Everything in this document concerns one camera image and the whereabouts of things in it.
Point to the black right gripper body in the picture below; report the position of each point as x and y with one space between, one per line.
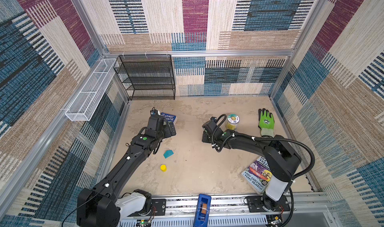
207 139

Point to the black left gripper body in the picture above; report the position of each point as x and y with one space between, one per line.
165 131

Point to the teal wood block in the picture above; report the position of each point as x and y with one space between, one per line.
168 153

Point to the yellow wood cylinder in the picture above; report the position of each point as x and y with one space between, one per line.
163 168

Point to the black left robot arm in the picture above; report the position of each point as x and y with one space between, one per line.
102 206

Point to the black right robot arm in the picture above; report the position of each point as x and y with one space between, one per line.
282 158

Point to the blue treehouse paperback book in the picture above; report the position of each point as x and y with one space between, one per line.
169 117

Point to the sunflower seed can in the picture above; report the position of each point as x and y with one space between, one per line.
232 121

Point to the green black work glove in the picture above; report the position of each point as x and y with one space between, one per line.
266 123

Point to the black wire mesh shelf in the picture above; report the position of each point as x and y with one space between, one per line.
147 77

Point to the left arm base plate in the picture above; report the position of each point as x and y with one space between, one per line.
159 207

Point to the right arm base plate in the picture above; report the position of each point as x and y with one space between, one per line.
256 204

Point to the white wire mesh basket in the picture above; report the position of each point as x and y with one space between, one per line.
87 100

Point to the blue tool on rail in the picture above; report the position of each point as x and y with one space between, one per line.
203 210

